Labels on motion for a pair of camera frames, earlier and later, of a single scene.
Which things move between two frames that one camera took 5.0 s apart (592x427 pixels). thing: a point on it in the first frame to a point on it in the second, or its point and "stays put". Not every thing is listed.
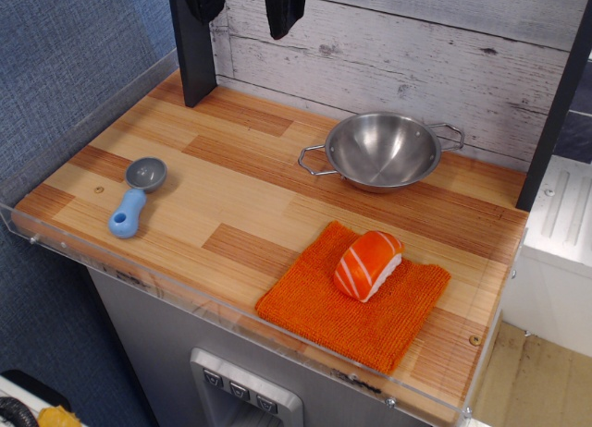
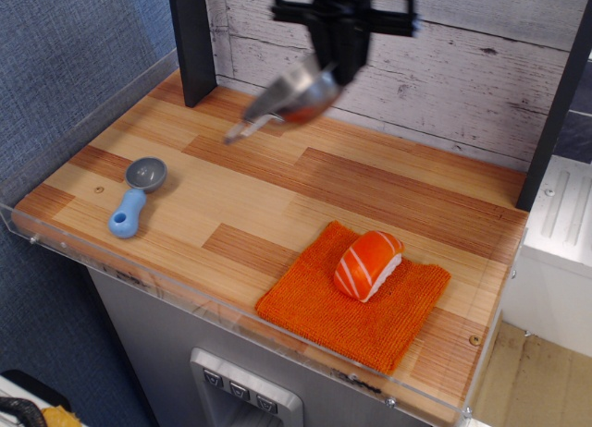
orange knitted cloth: (377, 333) stays put
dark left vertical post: (195, 48) stays put
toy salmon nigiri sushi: (363, 269) stays put
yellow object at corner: (57, 417) stays put
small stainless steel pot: (381, 152) to (304, 93)
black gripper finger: (285, 4) to (351, 48)
